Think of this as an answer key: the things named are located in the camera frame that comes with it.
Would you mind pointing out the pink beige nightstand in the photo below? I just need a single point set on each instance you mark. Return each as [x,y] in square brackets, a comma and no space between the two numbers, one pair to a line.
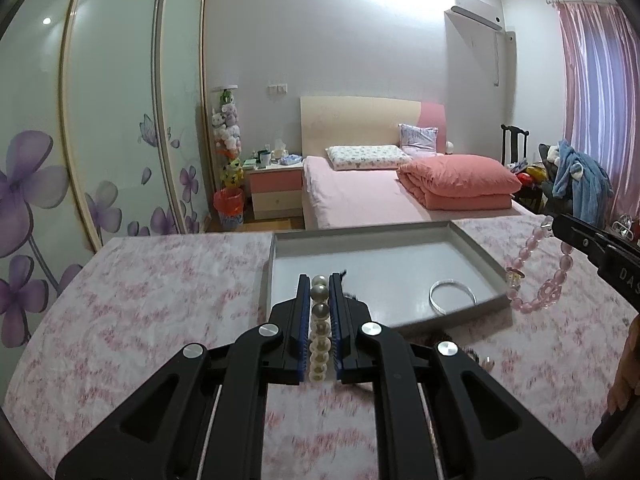
[275,190]

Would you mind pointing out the beige pink headboard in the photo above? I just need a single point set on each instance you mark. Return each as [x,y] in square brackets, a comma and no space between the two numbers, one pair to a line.
[360,120]

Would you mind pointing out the grey tray box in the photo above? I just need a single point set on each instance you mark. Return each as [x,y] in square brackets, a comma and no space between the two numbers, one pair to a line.
[380,270]

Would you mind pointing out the bin with red bag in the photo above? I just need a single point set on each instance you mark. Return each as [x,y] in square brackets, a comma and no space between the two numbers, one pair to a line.
[229,207]

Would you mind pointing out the purple floral pillow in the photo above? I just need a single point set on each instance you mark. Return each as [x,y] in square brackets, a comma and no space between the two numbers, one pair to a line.
[419,139]

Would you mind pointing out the person's right hand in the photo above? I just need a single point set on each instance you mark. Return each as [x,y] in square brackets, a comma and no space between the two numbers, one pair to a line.
[625,375]

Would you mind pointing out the pink floral tablecloth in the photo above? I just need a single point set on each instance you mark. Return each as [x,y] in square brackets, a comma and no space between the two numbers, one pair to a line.
[150,310]

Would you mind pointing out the pink purple curtain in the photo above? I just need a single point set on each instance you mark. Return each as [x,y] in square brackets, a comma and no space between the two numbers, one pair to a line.
[595,85]

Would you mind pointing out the white air conditioner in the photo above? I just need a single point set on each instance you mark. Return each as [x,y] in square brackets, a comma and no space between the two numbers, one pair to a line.
[475,17]

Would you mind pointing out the floral glass wardrobe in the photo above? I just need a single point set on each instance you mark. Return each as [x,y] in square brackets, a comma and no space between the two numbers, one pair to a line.
[115,110]

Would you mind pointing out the white pipe cover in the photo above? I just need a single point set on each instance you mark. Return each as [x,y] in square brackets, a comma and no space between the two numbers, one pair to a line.
[505,55]

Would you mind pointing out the grey plush toy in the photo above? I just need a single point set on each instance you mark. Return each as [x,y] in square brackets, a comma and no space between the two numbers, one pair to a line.
[548,154]

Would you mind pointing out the silver bangle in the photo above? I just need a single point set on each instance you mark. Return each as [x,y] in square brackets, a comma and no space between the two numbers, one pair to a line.
[434,305]

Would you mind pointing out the blue garment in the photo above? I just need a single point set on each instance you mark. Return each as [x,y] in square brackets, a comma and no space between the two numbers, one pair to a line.
[585,185]

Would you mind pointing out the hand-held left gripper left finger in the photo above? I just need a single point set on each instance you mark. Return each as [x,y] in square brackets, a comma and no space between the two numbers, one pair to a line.
[301,332]

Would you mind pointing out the dark wooden chair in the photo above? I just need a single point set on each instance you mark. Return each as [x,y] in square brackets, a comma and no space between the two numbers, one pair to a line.
[515,142]

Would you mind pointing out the pink-sheeted bed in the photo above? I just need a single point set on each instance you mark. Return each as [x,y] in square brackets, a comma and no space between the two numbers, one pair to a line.
[350,195]

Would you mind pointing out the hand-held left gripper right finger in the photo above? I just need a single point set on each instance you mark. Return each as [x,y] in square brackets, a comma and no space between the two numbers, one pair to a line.
[335,332]

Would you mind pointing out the white patterned pillow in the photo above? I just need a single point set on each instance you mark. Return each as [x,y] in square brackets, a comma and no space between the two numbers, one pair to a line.
[367,156]

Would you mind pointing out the folded pink quilt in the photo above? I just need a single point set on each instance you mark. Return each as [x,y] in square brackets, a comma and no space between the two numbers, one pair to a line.
[460,180]

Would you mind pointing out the red yellow toy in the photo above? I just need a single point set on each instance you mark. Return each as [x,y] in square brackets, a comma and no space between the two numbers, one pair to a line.
[531,175]

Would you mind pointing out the white mug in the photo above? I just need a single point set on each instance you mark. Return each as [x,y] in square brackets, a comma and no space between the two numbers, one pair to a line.
[265,159]

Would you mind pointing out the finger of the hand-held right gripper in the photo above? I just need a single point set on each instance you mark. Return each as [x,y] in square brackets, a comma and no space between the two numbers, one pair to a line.
[582,242]

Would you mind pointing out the column of plush toys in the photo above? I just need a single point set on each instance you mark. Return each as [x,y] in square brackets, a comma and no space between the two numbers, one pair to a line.
[227,130]

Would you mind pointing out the white wall socket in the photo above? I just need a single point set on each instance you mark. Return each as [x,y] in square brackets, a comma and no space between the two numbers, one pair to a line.
[278,88]

